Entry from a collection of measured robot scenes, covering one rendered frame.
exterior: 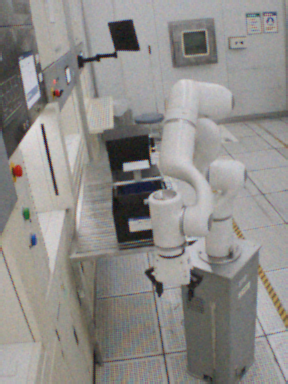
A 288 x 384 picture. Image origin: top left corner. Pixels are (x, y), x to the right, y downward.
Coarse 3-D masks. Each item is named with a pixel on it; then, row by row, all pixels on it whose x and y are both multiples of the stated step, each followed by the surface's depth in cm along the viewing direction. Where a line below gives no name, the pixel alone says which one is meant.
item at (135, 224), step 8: (112, 192) 205; (112, 200) 195; (112, 208) 187; (136, 208) 185; (144, 208) 185; (120, 216) 186; (128, 216) 186; (136, 216) 186; (144, 216) 187; (120, 224) 188; (128, 224) 188; (136, 224) 188; (144, 224) 188; (120, 232) 189; (128, 232) 190; (136, 232) 190; (144, 232) 190; (152, 232) 190; (120, 240) 191; (128, 240) 191; (136, 240) 192
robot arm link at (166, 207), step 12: (156, 192) 103; (168, 192) 102; (156, 204) 98; (168, 204) 98; (180, 204) 100; (156, 216) 100; (168, 216) 99; (180, 216) 99; (156, 228) 102; (168, 228) 100; (180, 228) 99; (156, 240) 104; (168, 240) 102; (180, 240) 103
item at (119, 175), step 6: (150, 168) 247; (156, 168) 246; (114, 174) 246; (120, 174) 244; (126, 174) 243; (132, 174) 242; (144, 174) 239; (150, 174) 238; (156, 174) 237; (114, 180) 238; (126, 180) 234
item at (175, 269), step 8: (184, 248) 107; (160, 256) 106; (168, 256) 105; (176, 256) 105; (184, 256) 105; (160, 264) 108; (168, 264) 107; (176, 264) 106; (184, 264) 106; (160, 272) 110; (168, 272) 108; (176, 272) 108; (184, 272) 107; (160, 280) 111; (168, 280) 110; (176, 280) 109; (184, 280) 108
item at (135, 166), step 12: (132, 168) 188; (144, 168) 187; (120, 180) 205; (144, 180) 194; (156, 180) 194; (120, 192) 203; (144, 192) 186; (120, 204) 188; (132, 204) 188; (144, 204) 188
